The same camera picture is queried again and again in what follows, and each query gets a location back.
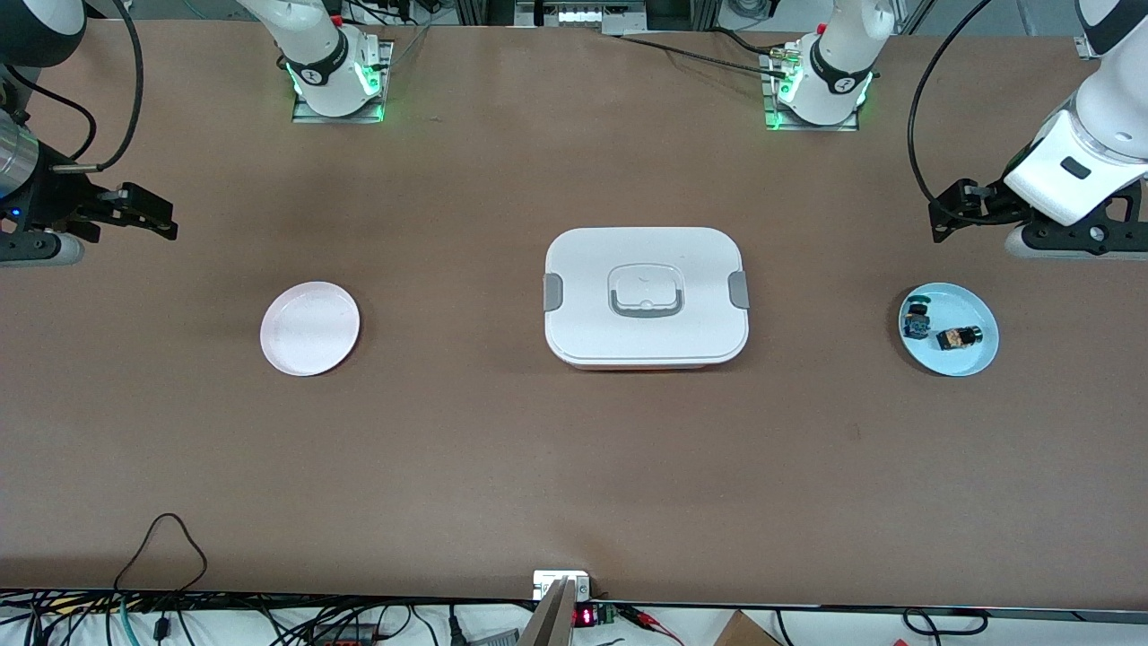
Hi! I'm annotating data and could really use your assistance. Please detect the light blue round plate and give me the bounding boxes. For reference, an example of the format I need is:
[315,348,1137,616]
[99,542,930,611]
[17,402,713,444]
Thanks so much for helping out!
[899,283,1000,378]

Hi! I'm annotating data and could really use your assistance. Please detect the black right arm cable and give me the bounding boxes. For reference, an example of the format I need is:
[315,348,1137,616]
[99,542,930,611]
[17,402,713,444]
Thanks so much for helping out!
[52,0,146,173]

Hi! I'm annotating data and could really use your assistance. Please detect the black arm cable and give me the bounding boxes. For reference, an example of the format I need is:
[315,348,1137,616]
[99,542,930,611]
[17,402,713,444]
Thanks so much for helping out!
[52,0,146,173]
[908,0,996,212]

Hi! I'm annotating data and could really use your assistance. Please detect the pink round plate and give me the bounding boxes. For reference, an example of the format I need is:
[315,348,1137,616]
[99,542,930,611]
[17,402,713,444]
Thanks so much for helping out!
[260,281,361,377]

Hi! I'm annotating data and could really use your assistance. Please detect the small white mounting block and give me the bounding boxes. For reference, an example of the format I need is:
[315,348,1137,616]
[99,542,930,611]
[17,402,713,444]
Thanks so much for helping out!
[533,570,591,600]

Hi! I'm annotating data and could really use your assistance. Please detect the white lunch box grey latches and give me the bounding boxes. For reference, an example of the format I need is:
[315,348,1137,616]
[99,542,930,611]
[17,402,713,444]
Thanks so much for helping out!
[544,226,751,371]

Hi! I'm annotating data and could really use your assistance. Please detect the black cable with brass connector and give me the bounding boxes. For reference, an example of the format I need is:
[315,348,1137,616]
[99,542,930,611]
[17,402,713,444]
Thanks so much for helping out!
[617,32,804,74]

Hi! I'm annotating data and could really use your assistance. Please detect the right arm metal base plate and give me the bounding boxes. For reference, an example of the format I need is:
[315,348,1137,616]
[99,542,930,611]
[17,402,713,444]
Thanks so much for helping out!
[291,40,396,125]

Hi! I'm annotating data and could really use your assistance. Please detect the brown cardboard piece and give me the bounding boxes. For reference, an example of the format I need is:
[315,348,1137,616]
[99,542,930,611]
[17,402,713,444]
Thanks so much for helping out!
[713,610,781,646]

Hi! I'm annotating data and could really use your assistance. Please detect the silver equipment box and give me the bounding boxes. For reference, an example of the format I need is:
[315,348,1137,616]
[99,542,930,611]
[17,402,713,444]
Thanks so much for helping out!
[516,0,647,37]

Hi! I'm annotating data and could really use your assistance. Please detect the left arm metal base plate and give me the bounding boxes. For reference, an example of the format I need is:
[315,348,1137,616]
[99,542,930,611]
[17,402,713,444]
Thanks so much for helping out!
[762,45,862,133]

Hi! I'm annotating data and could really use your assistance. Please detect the thin black looped cable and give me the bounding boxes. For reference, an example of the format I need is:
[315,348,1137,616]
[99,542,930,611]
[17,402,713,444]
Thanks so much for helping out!
[114,513,209,593]

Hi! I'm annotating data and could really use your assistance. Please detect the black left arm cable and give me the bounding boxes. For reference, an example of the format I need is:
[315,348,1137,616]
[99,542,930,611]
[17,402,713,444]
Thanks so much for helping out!
[908,0,996,212]

